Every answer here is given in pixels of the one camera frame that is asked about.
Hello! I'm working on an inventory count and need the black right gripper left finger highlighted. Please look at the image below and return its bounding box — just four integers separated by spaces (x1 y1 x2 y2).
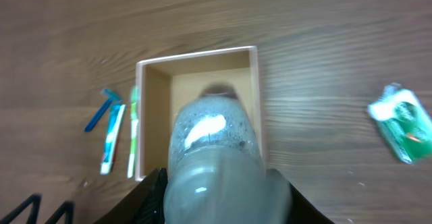
94 168 168 224

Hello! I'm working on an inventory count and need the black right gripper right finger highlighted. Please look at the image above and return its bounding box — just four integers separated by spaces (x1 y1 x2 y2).
266 168 335 224

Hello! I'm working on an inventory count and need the clear bottle with dark liquid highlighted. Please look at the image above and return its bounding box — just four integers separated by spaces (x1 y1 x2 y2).
163 84 292 224

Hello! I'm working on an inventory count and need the blue disposable razor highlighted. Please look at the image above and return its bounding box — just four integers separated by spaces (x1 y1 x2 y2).
84 89 122 132

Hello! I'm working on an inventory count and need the green soap packet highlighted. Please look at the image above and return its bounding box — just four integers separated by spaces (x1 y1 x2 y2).
367 83 431 164

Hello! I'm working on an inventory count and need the teal toothpaste tube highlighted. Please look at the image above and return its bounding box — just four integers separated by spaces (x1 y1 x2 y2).
100 104 126 175

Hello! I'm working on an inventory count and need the green white toothbrush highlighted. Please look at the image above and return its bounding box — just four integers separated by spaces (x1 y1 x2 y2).
127 86 139 179

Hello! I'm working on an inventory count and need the white cardboard box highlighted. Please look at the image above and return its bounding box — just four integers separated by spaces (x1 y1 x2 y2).
134 46 267 181

